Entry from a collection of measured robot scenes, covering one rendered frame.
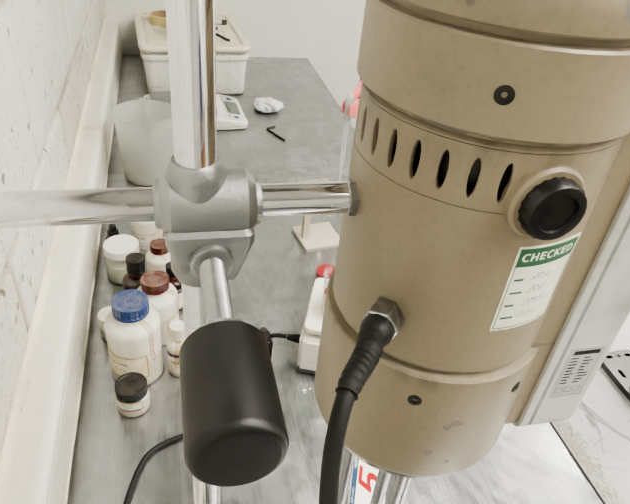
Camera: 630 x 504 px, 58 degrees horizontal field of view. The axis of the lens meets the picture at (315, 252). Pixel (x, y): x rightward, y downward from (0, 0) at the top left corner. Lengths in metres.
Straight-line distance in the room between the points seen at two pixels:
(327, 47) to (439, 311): 1.99
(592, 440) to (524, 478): 0.13
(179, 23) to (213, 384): 0.11
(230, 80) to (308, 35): 0.49
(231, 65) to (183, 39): 1.55
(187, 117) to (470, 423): 0.18
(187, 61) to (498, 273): 0.13
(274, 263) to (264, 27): 1.21
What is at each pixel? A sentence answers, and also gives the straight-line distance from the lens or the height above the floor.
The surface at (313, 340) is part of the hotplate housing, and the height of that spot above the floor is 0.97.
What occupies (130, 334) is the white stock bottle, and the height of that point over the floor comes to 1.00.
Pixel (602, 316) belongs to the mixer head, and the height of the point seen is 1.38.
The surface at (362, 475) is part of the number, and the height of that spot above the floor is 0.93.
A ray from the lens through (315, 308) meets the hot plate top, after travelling 0.83.
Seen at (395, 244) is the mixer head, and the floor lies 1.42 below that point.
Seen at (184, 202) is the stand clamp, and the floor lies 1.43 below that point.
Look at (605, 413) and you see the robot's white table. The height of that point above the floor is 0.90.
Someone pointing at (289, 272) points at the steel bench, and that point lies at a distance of 1.03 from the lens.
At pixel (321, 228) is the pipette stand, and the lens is 1.14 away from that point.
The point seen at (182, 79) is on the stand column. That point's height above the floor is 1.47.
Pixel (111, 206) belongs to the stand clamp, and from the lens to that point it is 0.21.
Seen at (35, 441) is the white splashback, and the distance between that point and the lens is 0.69.
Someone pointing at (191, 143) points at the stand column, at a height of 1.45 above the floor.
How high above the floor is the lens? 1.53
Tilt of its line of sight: 36 degrees down
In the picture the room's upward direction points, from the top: 6 degrees clockwise
